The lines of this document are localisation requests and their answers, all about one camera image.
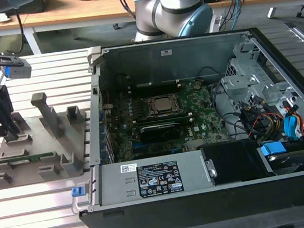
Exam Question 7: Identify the metal socket cover frame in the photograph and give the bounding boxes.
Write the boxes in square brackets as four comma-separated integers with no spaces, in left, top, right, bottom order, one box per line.
[144,92,183,118]

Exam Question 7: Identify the silver CPU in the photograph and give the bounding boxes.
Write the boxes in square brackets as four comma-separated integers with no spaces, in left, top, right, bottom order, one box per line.
[151,95,179,114]

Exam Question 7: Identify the grey parts rack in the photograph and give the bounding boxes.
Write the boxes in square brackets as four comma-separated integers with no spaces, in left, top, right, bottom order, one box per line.
[0,86,96,190]

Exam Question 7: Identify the black graphics card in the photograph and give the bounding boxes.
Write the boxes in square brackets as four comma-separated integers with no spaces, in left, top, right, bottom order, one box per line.
[137,120,182,145]

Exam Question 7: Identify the blue disk carrier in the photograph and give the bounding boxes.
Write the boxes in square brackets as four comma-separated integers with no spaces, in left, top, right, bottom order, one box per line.
[259,138,304,161]

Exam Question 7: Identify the black desktop device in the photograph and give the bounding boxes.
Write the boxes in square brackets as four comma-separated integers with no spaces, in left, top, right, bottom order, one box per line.
[15,0,52,17]

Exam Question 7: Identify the red black thin wire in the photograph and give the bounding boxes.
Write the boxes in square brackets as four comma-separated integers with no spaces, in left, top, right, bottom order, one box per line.
[100,89,114,111]

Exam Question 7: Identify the black camera cable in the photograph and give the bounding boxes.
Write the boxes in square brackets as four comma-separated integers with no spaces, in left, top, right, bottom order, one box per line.
[12,7,29,56]

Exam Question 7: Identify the black open PC case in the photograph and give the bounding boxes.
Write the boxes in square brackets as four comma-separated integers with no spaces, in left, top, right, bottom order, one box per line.
[49,17,304,228]

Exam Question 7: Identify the white power strip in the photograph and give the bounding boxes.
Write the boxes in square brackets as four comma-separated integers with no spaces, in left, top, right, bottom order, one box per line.
[208,13,225,33]

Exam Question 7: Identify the red yellow power wire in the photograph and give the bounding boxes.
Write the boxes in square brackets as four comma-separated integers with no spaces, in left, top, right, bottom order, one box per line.
[250,111,285,136]

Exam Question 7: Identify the green motherboard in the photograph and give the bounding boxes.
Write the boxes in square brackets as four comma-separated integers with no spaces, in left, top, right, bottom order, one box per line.
[99,71,232,165]

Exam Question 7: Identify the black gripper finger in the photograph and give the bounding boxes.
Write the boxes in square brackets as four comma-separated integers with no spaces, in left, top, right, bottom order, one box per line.
[0,106,22,139]

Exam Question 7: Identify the hard disk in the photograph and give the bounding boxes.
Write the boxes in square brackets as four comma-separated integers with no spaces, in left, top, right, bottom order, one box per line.
[268,148,304,175]

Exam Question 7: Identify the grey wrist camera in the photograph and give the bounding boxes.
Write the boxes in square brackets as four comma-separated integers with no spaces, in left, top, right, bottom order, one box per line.
[0,48,34,83]

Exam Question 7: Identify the RAM slot white clips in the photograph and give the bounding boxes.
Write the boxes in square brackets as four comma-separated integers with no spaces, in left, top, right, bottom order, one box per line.
[135,116,195,129]
[127,84,181,96]
[132,111,193,124]
[127,79,180,91]

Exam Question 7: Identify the grey power supply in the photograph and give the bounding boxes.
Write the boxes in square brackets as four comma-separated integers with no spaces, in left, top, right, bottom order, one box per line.
[93,149,210,210]

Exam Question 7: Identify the silver metal drive cage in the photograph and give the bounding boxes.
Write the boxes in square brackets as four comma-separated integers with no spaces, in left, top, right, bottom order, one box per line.
[215,34,301,115]

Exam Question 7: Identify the blue case latch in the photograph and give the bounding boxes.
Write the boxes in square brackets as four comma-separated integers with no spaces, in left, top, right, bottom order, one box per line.
[71,186,85,198]

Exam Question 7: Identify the black RAM slot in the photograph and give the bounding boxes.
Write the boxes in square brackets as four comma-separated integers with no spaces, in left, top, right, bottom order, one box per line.
[130,82,179,93]
[131,88,181,99]

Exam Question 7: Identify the blue flat data wire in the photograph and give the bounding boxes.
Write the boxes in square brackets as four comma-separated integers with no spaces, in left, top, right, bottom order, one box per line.
[281,112,304,141]

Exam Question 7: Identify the black plastic shroud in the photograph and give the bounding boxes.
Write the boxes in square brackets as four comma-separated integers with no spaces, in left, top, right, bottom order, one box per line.
[198,137,267,188]

